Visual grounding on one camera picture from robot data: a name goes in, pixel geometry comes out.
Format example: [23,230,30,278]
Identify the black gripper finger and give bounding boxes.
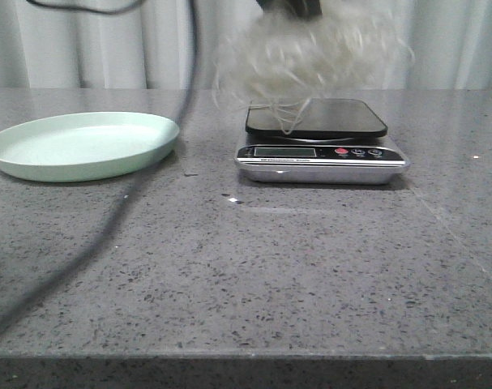
[256,0,323,19]

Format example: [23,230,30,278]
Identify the white translucent vermicelli bundle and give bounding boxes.
[212,3,416,135]

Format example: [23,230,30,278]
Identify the black silver kitchen scale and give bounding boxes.
[235,98,409,185]

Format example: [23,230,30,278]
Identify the white pleated curtain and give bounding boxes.
[0,1,492,89]

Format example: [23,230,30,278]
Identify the light green round plate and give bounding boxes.
[0,112,180,182]

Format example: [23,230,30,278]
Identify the black cable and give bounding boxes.
[0,0,201,341]

